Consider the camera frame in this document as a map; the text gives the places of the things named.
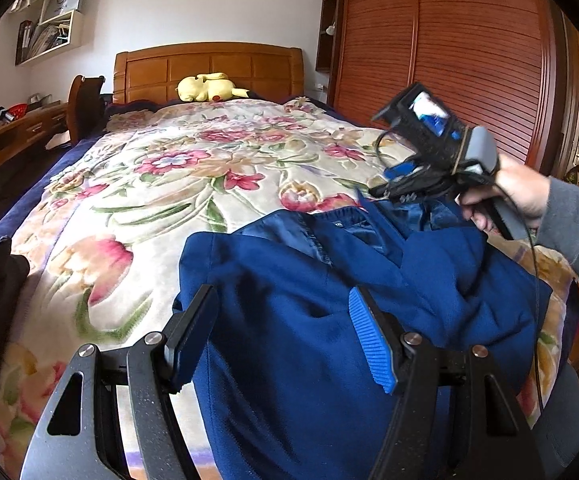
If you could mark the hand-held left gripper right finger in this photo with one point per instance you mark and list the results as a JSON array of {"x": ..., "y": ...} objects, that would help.
[{"x": 369, "y": 335}]

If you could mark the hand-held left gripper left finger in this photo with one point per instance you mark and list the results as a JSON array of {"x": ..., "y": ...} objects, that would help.
[{"x": 194, "y": 340}]

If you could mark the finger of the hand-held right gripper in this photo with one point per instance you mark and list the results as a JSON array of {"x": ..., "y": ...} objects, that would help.
[
  {"x": 404, "y": 191},
  {"x": 400, "y": 169}
]

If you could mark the blue suit jacket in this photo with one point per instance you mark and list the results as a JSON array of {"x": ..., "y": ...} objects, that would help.
[{"x": 294, "y": 270}]

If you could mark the person's right hand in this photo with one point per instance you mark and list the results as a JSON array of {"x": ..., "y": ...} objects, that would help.
[{"x": 519, "y": 187}]

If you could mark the wooden slatted wardrobe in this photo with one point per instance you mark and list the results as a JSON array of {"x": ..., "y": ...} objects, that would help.
[{"x": 444, "y": 35}]

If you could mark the small white figurine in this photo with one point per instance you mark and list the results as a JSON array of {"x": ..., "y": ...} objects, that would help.
[{"x": 330, "y": 29}]

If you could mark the floral blanket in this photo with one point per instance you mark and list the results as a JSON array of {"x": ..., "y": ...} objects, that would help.
[{"x": 169, "y": 160}]

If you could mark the yellow plush toy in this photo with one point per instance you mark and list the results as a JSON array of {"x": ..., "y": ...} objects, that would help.
[{"x": 204, "y": 87}]

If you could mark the grey cloth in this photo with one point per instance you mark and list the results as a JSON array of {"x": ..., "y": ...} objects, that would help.
[{"x": 564, "y": 420}]

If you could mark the navy bed sheet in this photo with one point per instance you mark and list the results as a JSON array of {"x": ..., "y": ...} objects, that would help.
[{"x": 19, "y": 200}]

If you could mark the wooden bed headboard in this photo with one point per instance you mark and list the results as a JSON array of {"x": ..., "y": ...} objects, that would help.
[{"x": 169, "y": 65}]

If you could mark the wooden chair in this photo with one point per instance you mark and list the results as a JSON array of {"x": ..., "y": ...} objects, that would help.
[{"x": 81, "y": 105}]

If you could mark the long wooden desk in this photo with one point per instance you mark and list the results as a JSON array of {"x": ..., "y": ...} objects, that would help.
[{"x": 19, "y": 135}]

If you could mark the red bowl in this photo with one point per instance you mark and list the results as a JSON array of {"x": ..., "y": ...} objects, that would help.
[{"x": 16, "y": 109}]

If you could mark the white wall shelf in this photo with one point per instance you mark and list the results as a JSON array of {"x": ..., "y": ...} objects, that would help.
[{"x": 59, "y": 25}]

